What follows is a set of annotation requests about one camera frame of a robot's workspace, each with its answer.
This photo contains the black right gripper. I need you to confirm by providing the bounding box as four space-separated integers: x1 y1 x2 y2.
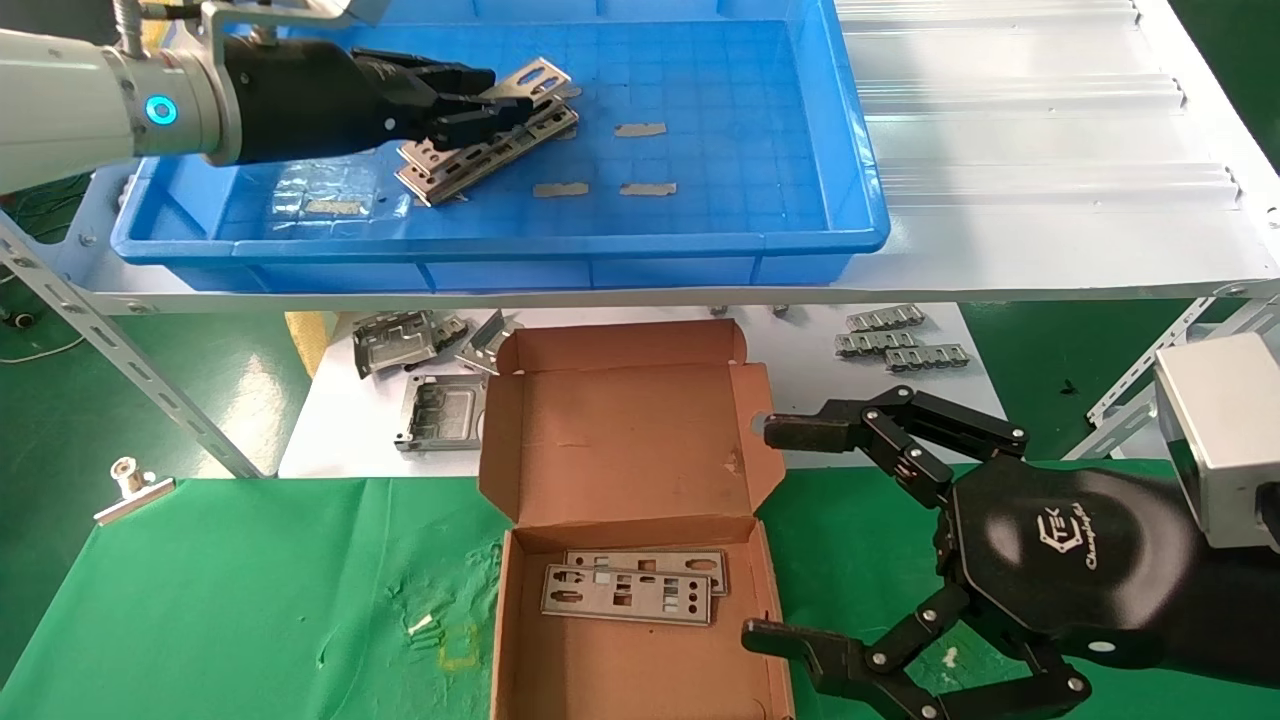
741 385 1280 720

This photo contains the translucent corrugated sheet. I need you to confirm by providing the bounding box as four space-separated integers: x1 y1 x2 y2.
835 0 1246 211

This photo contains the large stamped metal bracket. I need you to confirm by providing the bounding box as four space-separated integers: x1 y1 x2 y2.
353 311 441 379

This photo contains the square metal frame part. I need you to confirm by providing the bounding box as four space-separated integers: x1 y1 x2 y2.
395 373 489 453

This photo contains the silver binder clip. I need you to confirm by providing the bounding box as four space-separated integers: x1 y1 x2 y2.
93 457 176 528

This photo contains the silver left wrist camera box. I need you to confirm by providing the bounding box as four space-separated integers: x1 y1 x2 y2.
200 0 391 46

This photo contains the notched metal strip part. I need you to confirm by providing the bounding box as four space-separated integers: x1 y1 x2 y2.
846 304 926 333
885 344 970 373
835 331 918 358

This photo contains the green cloth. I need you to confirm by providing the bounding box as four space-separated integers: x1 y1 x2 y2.
0 462 1280 720

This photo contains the white board sheet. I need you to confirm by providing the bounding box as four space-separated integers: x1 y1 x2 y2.
278 305 1009 479

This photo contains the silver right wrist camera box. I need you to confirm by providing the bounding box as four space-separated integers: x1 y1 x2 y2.
1153 333 1280 551

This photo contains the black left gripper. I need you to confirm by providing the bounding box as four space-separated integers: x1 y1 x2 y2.
222 35 536 166

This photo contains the perforated steel angle brace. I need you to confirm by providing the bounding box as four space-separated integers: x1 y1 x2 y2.
0 215 266 479
1085 297 1216 426
1062 300 1280 461

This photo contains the blue plastic tray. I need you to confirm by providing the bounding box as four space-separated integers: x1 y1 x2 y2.
110 0 891 293

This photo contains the brown cardboard box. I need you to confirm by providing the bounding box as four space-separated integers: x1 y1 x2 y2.
478 320 796 720

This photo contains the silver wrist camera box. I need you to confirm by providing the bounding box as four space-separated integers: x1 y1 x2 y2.
200 0 391 46
1153 333 1280 551

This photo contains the angled metal bracket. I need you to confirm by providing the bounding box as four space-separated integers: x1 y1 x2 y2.
455 310 523 377

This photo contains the yellow foam block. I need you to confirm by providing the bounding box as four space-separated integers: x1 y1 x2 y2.
285 312 336 379

